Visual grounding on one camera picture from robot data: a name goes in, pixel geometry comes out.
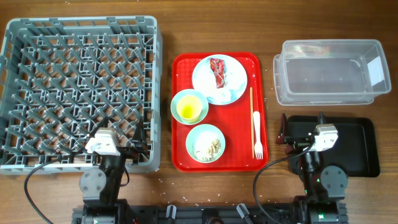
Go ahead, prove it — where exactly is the black plastic tray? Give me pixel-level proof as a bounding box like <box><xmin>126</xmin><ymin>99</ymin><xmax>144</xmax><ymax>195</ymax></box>
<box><xmin>285</xmin><ymin>115</ymin><xmax>380</xmax><ymax>177</ymax></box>

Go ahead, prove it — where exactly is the green bowl with food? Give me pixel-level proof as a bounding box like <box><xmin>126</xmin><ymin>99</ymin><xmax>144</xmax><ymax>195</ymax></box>
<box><xmin>185</xmin><ymin>124</ymin><xmax>226</xmax><ymax>164</ymax></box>

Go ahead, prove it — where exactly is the white napkin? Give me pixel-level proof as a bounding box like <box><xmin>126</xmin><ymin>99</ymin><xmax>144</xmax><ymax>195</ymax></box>
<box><xmin>209</xmin><ymin>86</ymin><xmax>242</xmax><ymax>105</ymax></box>

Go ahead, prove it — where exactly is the grey dishwasher rack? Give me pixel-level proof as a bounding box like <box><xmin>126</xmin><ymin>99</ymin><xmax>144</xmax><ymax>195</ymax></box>
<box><xmin>1</xmin><ymin>16</ymin><xmax>163</xmax><ymax>175</ymax></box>

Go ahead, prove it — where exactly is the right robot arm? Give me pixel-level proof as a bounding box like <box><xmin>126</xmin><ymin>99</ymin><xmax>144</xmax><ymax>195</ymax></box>
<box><xmin>276</xmin><ymin>113</ymin><xmax>348</xmax><ymax>223</ymax></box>

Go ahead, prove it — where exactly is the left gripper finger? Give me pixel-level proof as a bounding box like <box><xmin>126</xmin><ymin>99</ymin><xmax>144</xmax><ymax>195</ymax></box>
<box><xmin>93</xmin><ymin>116</ymin><xmax>109</xmax><ymax>135</ymax></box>
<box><xmin>132</xmin><ymin>118</ymin><xmax>146</xmax><ymax>146</ymax></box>

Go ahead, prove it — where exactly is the wooden chopstick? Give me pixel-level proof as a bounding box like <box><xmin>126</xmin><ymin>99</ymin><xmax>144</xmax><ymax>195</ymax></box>
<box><xmin>249</xmin><ymin>87</ymin><xmax>255</xmax><ymax>159</ymax></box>

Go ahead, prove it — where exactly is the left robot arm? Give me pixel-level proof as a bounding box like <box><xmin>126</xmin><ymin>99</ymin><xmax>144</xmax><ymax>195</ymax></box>
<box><xmin>72</xmin><ymin>117</ymin><xmax>147</xmax><ymax>224</ymax></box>

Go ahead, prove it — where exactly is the white plastic fork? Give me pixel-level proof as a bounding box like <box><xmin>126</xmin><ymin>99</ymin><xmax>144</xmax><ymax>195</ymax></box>
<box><xmin>253</xmin><ymin>111</ymin><xmax>264</xmax><ymax>160</ymax></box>

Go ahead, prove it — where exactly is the red plastic tray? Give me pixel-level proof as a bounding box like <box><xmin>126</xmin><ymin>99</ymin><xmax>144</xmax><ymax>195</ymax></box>
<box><xmin>171</xmin><ymin>52</ymin><xmax>268</xmax><ymax>172</ymax></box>

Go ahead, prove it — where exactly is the red snack wrapper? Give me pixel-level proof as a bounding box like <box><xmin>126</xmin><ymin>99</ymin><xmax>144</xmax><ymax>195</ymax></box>
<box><xmin>210</xmin><ymin>58</ymin><xmax>225</xmax><ymax>88</ymax></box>

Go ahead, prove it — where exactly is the yellow plastic cup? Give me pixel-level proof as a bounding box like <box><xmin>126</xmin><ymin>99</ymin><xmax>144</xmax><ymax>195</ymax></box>
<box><xmin>177</xmin><ymin>95</ymin><xmax>203</xmax><ymax>123</ymax></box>

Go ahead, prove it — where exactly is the light blue small bowl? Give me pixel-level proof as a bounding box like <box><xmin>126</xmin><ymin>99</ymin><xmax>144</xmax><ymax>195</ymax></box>
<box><xmin>170</xmin><ymin>89</ymin><xmax>209</xmax><ymax>125</ymax></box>

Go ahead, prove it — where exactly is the clear plastic bin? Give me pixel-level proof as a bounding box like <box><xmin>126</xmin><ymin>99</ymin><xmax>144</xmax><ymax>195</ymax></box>
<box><xmin>273</xmin><ymin>39</ymin><xmax>392</xmax><ymax>106</ymax></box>

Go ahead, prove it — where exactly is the large light blue plate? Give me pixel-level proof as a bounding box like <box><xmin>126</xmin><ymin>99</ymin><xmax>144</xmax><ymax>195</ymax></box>
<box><xmin>192</xmin><ymin>54</ymin><xmax>248</xmax><ymax>104</ymax></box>

